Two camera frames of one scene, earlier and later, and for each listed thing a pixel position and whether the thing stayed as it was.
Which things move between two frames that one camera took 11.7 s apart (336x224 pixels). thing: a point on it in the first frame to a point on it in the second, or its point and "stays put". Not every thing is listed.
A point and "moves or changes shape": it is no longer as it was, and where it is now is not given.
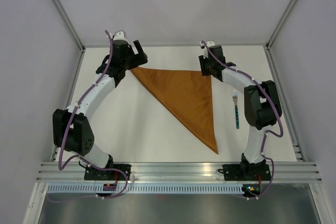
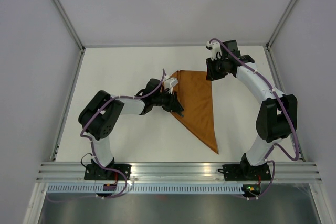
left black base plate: (91, 174) stays put
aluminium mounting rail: (178, 172) stays put
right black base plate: (245, 172) stays put
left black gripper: (138, 59) to (174, 105)
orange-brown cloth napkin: (188, 93) moves or changes shape
